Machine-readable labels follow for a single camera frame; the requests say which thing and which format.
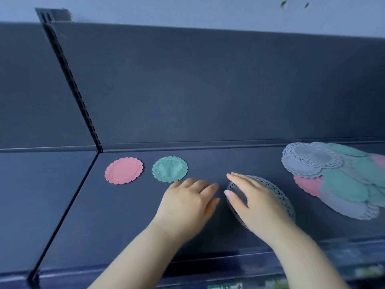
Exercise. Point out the person's left hand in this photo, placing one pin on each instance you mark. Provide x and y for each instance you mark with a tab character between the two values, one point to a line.
186	210

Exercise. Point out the person's right hand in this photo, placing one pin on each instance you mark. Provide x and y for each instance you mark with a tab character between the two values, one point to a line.
264	216

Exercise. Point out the mixed pile of coasters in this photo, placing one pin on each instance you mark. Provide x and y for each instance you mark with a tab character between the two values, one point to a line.
343	183

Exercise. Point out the person's left forearm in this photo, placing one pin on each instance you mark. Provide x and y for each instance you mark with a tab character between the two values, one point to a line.
141	264

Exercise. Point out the person's right forearm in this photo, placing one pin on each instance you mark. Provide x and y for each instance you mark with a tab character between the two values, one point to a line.
306	264

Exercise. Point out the green yellow shelf label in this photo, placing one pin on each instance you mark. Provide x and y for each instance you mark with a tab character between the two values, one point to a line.
224	286

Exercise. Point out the black slotted shelf upright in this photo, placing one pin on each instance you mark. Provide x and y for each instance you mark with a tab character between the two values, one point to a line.
74	87

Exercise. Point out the clear shelf edge rail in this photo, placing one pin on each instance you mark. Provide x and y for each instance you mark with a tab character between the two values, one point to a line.
228	267

